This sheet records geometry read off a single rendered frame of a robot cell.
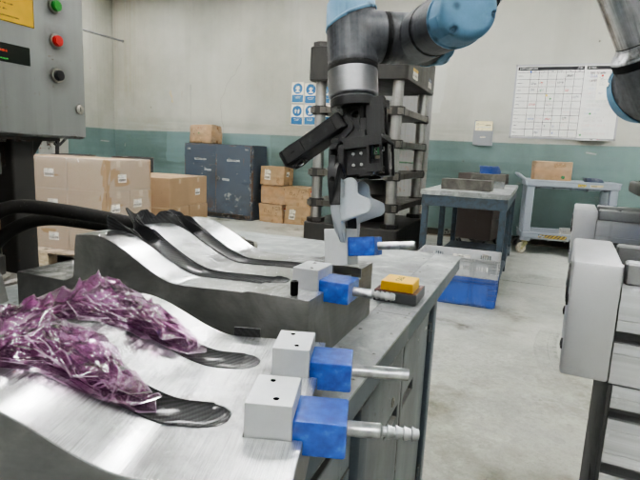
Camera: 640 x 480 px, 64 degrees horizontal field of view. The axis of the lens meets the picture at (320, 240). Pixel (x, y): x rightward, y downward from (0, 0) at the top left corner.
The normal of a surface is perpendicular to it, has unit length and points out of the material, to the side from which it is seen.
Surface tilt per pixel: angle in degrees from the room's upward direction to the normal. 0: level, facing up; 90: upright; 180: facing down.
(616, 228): 90
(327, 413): 0
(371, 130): 82
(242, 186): 90
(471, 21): 90
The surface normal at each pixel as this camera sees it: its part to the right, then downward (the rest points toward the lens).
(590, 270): -0.44, 0.13
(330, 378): -0.10, 0.16
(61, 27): 0.92, 0.11
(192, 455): 0.04, -0.98
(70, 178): -0.31, -0.04
